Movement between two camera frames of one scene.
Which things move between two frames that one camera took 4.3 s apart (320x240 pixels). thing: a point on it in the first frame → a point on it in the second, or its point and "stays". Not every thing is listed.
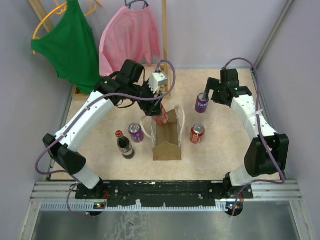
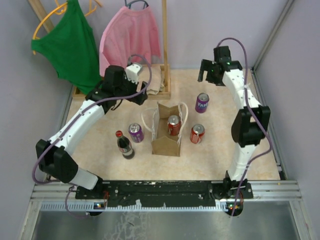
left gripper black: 151,107 → 139,99
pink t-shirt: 128,35 stays
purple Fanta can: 201,105 stays
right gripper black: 214,84 → 206,65
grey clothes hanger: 129,4 stays
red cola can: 197,133 stays
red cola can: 163,119 → 174,125
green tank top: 70,47 stays
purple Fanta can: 136,133 stays
